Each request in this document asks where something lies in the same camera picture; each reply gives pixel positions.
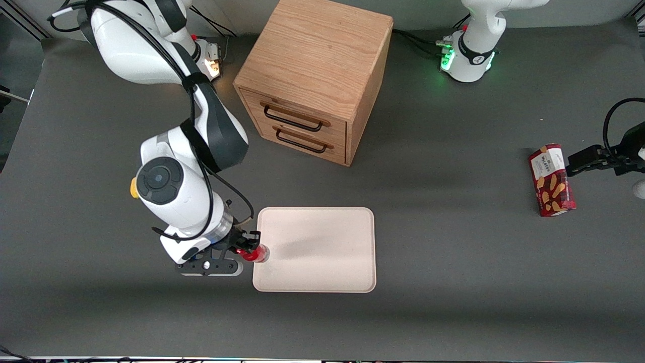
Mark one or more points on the wooden two-drawer cabinet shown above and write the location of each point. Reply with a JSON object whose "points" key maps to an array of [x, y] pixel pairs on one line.
{"points": [[312, 55]]}

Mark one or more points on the yellow toy lemon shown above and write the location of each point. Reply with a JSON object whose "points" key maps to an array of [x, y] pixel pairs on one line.
{"points": [[133, 189]]}

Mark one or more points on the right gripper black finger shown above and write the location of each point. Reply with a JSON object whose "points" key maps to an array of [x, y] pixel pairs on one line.
{"points": [[241, 245], [253, 236]]}

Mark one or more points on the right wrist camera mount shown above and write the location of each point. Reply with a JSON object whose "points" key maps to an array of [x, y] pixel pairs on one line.
{"points": [[209, 265]]}

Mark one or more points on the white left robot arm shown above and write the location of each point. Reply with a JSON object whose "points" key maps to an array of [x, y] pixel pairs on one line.
{"points": [[473, 55]]}

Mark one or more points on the red coke bottle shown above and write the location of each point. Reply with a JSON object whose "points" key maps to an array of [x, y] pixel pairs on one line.
{"points": [[258, 254]]}

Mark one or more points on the white rectangular tray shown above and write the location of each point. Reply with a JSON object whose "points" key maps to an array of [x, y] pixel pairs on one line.
{"points": [[322, 252]]}

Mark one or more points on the red tartan shortbread box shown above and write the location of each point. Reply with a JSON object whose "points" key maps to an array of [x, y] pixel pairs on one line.
{"points": [[552, 181]]}

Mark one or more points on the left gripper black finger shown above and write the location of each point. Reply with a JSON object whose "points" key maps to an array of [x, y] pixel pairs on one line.
{"points": [[622, 162], [584, 161]]}

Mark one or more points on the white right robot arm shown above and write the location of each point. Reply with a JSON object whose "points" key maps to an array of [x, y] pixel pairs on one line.
{"points": [[166, 201]]}

